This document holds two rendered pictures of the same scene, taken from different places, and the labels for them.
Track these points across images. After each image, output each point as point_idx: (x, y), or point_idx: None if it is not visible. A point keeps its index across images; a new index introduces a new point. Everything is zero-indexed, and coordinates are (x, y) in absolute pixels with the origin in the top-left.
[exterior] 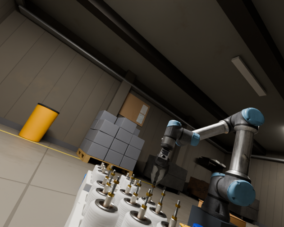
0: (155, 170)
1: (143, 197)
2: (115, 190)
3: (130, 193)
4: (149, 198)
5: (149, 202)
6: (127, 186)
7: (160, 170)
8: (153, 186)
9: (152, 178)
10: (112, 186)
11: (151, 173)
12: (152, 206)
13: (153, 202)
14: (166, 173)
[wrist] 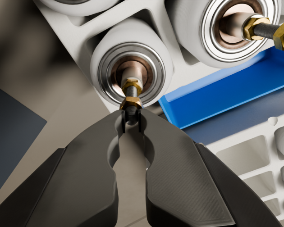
0: (169, 166)
1: (156, 91)
2: (236, 172)
3: (217, 48)
4: (128, 72)
5: (123, 71)
6: (263, 15)
7: (110, 190)
8: (131, 100)
9: (161, 117)
10: (254, 172)
11: (190, 138)
12: (106, 39)
13: (107, 91)
14: (14, 195)
